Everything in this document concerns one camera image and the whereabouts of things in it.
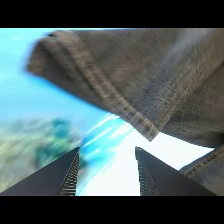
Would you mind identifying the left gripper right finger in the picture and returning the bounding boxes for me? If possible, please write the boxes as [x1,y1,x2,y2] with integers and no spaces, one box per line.
[134,146,218,197]

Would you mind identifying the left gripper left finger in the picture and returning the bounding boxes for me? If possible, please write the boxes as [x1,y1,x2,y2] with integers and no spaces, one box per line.
[0,146,81,197]

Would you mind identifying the black pants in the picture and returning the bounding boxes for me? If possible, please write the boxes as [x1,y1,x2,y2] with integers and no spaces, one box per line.
[25,29,224,197]

